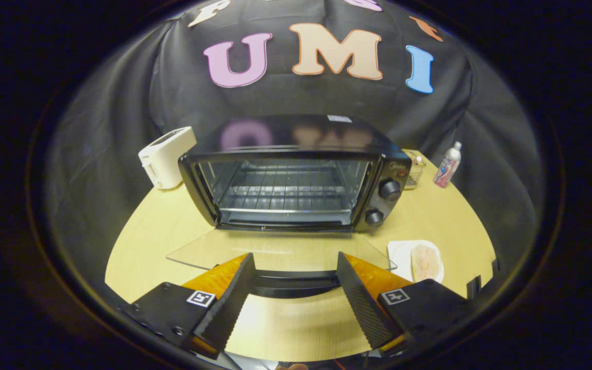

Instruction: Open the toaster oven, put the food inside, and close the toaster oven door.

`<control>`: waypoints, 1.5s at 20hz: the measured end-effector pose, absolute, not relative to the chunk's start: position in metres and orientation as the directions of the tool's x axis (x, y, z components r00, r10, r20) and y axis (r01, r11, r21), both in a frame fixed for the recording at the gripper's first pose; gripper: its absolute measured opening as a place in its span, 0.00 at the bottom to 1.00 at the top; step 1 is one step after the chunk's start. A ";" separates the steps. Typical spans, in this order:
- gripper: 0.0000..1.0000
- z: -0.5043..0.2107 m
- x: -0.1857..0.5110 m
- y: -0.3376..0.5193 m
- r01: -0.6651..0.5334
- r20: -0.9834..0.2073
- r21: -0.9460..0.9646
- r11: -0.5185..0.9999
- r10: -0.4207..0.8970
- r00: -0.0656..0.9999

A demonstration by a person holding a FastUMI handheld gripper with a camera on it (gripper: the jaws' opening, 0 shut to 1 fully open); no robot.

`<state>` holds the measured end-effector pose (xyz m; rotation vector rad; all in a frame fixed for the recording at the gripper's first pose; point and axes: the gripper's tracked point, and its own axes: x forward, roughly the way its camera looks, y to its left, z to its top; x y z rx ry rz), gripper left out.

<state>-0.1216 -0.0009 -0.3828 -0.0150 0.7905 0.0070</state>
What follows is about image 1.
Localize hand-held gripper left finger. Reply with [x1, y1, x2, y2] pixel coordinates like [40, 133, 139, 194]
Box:
[119, 252, 256, 360]

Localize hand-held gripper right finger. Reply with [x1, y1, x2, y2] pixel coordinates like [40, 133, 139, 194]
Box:
[336, 251, 474, 355]

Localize breaded food patty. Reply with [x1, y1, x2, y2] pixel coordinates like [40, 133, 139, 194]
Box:
[411, 244, 441, 282]

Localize black toaster oven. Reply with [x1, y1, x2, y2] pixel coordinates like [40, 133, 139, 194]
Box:
[166, 114, 413, 299]

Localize white bread toaster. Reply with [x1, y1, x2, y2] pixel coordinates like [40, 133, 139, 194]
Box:
[138, 126, 197, 190]

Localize white plate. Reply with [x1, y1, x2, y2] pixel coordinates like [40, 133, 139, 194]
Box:
[387, 239, 445, 284]

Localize white spray bottle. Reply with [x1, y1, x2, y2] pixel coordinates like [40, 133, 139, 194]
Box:
[433, 141, 463, 189]

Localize black backdrop cloth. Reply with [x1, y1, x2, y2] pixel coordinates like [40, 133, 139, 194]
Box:
[44, 0, 543, 304]

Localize small wire basket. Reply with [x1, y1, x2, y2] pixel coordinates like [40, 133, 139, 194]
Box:
[404, 154, 427, 191]

